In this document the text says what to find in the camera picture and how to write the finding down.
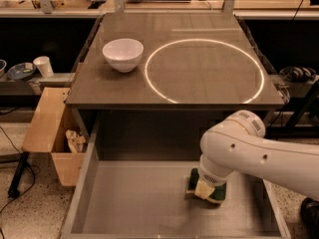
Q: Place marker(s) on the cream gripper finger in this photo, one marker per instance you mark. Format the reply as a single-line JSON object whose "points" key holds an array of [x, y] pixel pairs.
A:
{"points": [[203, 190]]}

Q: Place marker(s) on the green and yellow sponge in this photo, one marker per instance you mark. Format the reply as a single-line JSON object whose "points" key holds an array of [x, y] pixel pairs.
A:
{"points": [[217, 197]]}

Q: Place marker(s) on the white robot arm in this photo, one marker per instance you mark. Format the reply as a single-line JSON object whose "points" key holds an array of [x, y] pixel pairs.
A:
{"points": [[238, 144]]}

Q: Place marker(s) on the open grey top drawer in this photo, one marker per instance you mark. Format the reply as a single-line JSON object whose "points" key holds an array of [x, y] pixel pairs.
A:
{"points": [[134, 179]]}

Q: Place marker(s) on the grey cabinet with counter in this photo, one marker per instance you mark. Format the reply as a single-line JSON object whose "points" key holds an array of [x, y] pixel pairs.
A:
{"points": [[191, 61]]}

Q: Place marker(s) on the black shoe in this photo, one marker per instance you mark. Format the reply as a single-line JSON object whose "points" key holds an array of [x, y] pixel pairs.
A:
{"points": [[310, 216]]}

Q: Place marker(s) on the crumpled paper in box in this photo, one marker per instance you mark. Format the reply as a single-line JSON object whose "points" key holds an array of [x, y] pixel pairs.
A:
{"points": [[76, 142]]}

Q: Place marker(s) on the white ceramic bowl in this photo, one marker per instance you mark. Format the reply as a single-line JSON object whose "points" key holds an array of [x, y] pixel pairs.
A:
{"points": [[124, 54]]}

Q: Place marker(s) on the cardboard box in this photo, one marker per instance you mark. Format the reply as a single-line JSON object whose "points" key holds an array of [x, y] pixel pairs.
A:
{"points": [[48, 132]]}

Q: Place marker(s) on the white paper cup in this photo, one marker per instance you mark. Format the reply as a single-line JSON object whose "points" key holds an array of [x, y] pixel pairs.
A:
{"points": [[43, 64]]}

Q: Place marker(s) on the blue plate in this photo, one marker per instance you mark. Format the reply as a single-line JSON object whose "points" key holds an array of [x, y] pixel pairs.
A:
{"points": [[22, 71]]}

